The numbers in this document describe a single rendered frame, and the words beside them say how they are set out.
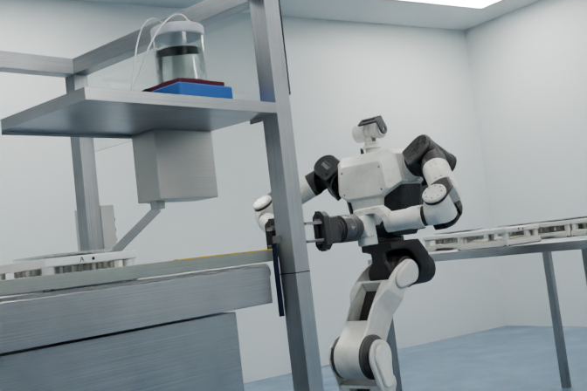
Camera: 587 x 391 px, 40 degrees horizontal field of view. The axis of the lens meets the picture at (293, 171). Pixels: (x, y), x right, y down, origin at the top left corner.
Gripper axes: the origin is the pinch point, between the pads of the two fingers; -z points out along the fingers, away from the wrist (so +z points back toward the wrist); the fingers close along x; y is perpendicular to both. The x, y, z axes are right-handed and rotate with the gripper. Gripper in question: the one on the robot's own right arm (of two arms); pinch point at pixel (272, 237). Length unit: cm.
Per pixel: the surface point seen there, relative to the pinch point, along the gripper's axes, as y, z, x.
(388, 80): -24, 471, -135
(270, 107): -11, -37, -35
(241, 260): -0.2, -43.7, 5.6
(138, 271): 17, -72, 5
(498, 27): -131, 515, -178
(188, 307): 10, -61, 15
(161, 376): 18, -64, 31
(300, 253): -14.2, -32.7, 5.7
